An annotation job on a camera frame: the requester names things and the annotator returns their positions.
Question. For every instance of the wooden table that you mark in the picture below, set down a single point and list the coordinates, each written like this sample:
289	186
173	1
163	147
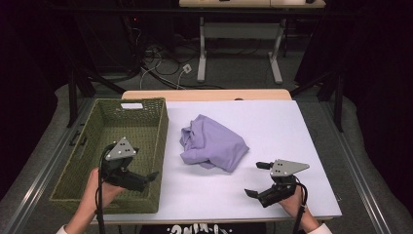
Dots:
207	95

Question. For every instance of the green woven basket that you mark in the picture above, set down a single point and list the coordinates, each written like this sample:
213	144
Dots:
142	130

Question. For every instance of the white power plug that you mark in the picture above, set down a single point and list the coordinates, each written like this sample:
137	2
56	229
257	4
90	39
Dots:
187	68

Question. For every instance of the purple cloth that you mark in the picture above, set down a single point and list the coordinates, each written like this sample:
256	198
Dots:
214	146

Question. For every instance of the person's right hand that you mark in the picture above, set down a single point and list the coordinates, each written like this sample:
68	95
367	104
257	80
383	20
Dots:
292	204

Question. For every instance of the white-legged desk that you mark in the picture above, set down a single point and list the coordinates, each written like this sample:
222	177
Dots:
240	31

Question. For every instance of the white table board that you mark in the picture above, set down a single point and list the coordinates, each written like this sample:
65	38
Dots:
276	136

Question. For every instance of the person's black printed shirt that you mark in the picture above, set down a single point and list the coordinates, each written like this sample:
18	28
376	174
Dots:
201	229

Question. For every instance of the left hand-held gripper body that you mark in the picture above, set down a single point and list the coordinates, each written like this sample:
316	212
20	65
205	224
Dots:
120	151

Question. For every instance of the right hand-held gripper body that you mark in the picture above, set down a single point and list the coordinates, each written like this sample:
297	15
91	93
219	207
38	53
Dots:
285	168

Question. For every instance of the aluminium rail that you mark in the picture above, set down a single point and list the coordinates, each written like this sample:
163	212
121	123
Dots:
39	182
357	182

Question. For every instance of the black metal stand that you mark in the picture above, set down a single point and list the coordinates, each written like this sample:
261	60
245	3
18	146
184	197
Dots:
339	100
72	97

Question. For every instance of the person's left hand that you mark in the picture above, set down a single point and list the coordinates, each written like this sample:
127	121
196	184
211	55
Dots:
92	195

